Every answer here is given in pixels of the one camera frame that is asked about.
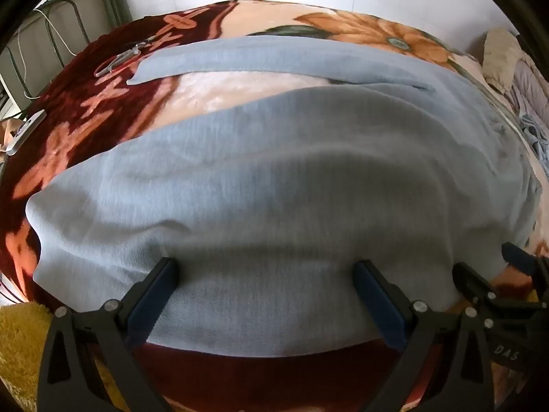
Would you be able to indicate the grey quilt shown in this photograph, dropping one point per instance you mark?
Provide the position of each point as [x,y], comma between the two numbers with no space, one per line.
[532,86]

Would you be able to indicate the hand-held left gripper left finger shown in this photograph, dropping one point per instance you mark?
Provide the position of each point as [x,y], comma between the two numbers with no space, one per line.
[151,298]

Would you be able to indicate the white flat device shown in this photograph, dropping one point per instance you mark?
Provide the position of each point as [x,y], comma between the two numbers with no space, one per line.
[26,131]

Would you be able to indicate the yellow fuzzy cloth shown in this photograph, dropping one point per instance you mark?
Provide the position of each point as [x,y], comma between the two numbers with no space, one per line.
[21,334]

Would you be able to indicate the blue crumpled cloth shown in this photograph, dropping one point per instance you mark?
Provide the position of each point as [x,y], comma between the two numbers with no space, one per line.
[536,137]

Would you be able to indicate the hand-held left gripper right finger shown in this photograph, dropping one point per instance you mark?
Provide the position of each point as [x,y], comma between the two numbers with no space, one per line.
[381,304]

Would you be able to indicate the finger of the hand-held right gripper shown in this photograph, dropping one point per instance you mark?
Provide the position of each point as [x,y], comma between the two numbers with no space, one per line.
[472,283]
[521,259]

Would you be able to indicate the green metal bed frame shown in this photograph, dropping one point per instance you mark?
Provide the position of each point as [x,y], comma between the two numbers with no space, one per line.
[116,4]

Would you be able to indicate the floral printed blanket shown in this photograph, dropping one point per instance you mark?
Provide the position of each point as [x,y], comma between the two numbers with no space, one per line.
[85,107]

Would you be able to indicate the beige pillow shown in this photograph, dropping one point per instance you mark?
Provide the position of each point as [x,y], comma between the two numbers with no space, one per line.
[499,58]

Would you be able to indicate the grey pants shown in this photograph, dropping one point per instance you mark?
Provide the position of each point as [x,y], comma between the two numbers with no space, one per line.
[274,180]

